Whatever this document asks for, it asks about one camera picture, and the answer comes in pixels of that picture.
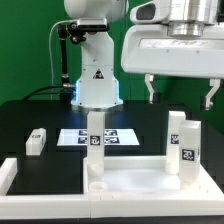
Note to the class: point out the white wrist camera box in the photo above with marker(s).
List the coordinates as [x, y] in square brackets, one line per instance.
[155, 11]

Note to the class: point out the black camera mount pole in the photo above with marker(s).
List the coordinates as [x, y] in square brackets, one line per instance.
[64, 56]

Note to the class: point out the white desk tabletop tray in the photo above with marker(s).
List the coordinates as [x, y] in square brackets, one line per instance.
[138, 186]

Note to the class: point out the fiducial marker base plate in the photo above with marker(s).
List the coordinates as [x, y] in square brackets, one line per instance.
[78, 137]

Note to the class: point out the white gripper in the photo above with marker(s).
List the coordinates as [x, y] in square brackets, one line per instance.
[147, 49]

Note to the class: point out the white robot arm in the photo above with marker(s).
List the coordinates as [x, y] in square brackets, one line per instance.
[97, 87]

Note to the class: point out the white U-shaped obstacle frame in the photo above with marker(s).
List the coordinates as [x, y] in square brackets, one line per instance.
[37, 206]

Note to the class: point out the grey depth camera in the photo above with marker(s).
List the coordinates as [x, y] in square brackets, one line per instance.
[95, 25]

